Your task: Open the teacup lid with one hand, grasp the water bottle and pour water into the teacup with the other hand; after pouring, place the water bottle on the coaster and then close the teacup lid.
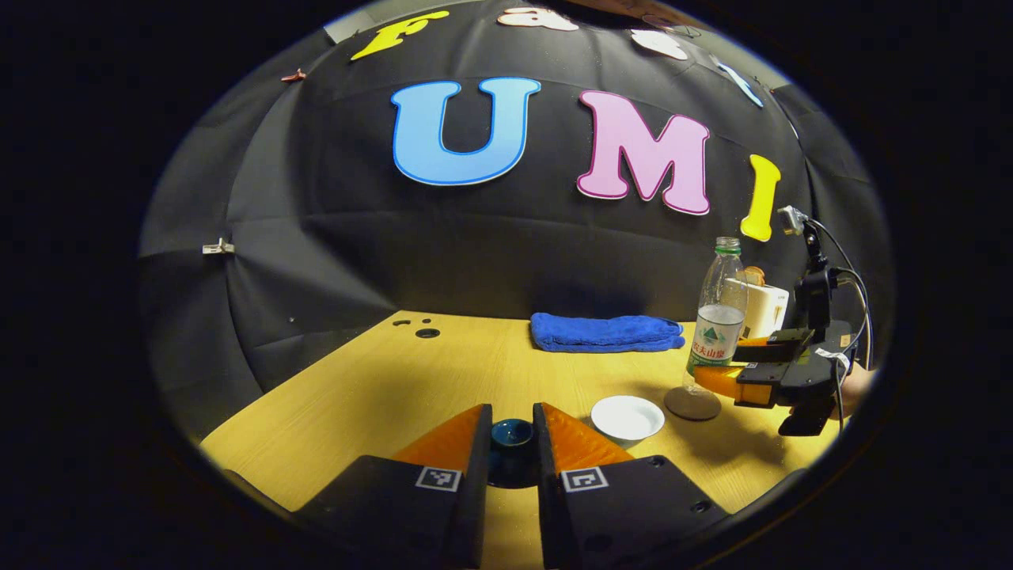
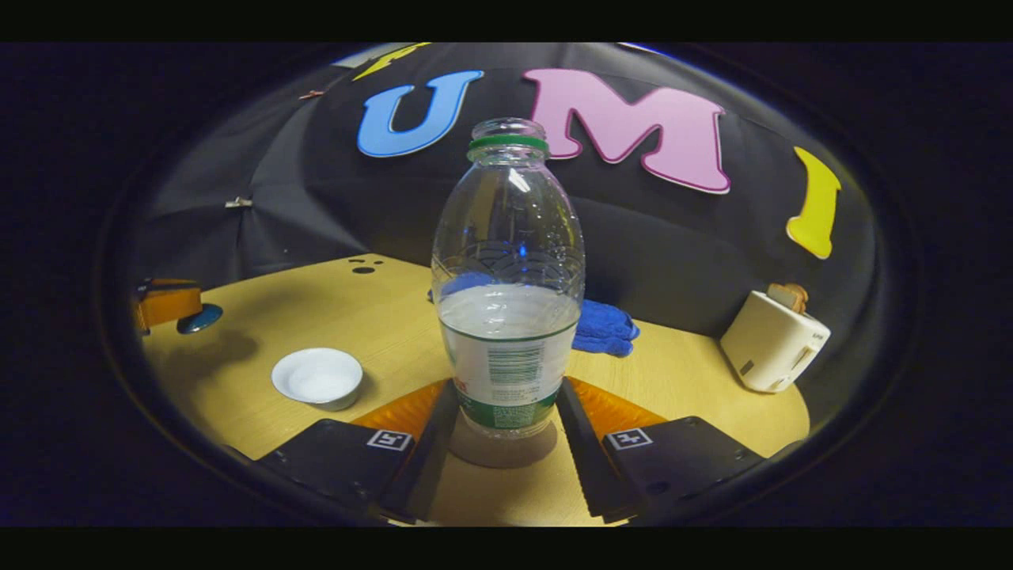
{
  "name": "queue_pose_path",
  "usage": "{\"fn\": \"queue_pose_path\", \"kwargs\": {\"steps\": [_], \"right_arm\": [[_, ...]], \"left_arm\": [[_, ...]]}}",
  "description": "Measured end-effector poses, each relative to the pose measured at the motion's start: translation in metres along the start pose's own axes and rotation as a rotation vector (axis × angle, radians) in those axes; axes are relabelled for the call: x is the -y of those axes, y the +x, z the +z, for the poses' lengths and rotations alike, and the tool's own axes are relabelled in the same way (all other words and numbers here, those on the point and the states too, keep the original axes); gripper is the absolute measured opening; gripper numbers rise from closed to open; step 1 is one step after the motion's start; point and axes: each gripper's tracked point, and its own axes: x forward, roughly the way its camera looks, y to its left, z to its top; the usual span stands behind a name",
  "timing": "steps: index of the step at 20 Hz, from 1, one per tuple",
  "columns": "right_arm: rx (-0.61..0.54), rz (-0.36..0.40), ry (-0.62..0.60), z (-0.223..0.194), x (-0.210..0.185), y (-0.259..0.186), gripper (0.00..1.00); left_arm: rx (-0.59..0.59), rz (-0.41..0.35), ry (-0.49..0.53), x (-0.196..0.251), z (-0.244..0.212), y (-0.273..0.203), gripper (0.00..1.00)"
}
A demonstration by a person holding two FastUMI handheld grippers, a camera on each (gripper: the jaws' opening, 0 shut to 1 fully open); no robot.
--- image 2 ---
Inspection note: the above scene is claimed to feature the blue teacup lid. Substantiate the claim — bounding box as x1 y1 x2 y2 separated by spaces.
176 303 224 335

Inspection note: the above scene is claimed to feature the clear plastic water bottle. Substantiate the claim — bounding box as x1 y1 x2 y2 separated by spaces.
431 117 586 440

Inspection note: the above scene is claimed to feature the blue folded towel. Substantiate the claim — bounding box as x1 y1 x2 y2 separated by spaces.
427 272 640 358

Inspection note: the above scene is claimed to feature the toast bread slice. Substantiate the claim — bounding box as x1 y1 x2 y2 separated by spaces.
766 283 809 314

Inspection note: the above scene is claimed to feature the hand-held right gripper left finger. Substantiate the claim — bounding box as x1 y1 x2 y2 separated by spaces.
257 380 461 525

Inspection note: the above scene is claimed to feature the white toaster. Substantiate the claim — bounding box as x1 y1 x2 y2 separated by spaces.
719 290 832 394

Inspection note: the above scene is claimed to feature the round brown coaster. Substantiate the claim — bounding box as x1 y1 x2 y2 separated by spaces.
448 408 559 469

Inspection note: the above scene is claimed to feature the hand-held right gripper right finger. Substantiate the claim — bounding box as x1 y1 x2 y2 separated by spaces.
554 377 767 523

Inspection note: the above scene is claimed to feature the black backdrop cloth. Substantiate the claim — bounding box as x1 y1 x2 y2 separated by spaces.
131 44 879 381

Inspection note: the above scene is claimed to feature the blue and white teacup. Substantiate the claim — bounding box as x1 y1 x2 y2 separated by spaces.
271 347 364 412

